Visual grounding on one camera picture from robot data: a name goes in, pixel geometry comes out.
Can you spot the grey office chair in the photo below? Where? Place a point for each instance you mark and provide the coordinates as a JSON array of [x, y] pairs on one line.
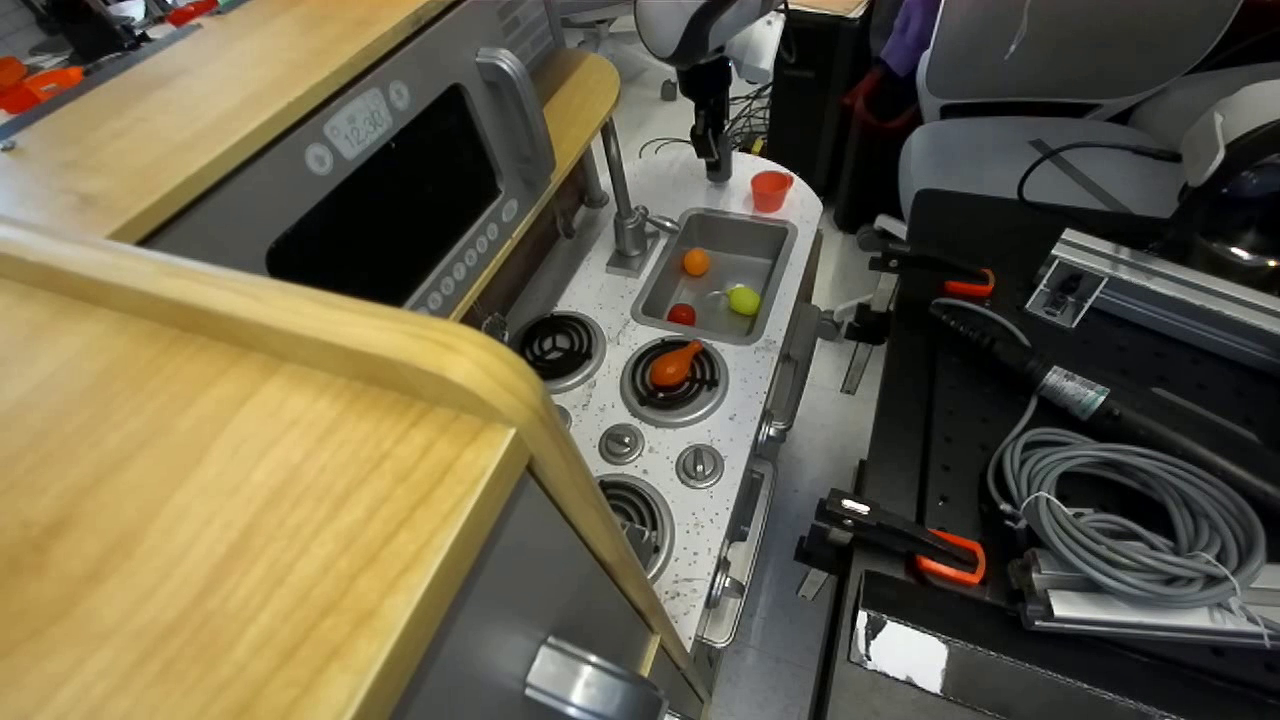
[[1054, 81]]

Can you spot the grey toy bottle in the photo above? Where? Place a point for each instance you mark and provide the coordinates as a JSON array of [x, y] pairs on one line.
[[720, 175]]

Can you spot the grey toy faucet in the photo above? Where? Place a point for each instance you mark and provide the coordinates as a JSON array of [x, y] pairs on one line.
[[625, 222]]

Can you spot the white paper sticker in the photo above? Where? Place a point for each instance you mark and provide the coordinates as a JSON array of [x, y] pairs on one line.
[[905, 652]]

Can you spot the purple cloth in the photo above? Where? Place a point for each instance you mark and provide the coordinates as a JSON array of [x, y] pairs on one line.
[[909, 33]]

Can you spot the red toy fruit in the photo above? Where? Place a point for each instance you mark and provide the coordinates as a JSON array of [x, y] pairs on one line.
[[683, 312]]

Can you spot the wooden toy kitchen shelf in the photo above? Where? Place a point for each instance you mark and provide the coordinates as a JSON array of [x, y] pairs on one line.
[[201, 93]]

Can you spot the grey power strip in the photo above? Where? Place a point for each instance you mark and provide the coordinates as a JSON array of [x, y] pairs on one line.
[[1146, 609]]

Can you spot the grey stove knob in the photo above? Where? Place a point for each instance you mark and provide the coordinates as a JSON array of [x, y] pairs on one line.
[[696, 466], [622, 442]]

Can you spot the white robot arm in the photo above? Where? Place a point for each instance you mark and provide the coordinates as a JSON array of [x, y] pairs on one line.
[[687, 26]]

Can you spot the orange toy cup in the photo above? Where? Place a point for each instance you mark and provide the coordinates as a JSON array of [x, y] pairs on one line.
[[770, 190]]

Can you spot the black computer tower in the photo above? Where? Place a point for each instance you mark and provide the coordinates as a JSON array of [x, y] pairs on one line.
[[818, 93]]

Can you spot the black orange bar clamp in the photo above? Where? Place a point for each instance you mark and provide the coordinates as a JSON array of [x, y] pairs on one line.
[[933, 269], [886, 536]]

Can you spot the green toy fruit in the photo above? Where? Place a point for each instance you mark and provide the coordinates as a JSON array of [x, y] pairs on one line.
[[743, 300]]

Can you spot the black tool with silver band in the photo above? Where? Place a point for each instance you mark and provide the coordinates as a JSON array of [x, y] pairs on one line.
[[1065, 388]]

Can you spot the black breadboard table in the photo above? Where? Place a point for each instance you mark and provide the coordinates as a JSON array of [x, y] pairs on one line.
[[955, 442]]

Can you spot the aluminium extrusion rail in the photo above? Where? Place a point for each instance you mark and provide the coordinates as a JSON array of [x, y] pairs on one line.
[[1172, 290]]

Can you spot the orange toy ball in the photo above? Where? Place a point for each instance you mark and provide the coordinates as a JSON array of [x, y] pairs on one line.
[[694, 262]]

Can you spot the wooden toy kitchen cabinet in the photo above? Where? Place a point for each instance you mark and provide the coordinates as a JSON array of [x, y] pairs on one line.
[[226, 505]]

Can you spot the black toy stove burner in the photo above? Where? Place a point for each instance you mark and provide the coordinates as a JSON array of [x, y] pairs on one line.
[[556, 349], [636, 523], [700, 392]]

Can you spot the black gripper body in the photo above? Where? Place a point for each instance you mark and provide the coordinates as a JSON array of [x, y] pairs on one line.
[[707, 90]]

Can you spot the grey toy microwave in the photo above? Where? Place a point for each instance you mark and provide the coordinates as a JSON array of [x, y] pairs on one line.
[[386, 202]]

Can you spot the orange plastic items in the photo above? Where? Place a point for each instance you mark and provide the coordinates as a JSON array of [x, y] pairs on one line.
[[34, 84]]

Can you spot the metal toy sink basin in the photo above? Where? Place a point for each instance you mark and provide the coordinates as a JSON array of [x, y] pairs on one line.
[[720, 246]]

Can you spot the office chair wheel base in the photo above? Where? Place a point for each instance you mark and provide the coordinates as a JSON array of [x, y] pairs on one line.
[[602, 23]]

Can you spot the orange toy drumstick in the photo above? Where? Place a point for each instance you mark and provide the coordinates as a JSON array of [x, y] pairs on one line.
[[672, 367]]

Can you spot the white speckled toy counter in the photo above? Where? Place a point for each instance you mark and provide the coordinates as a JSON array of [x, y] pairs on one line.
[[707, 535]]

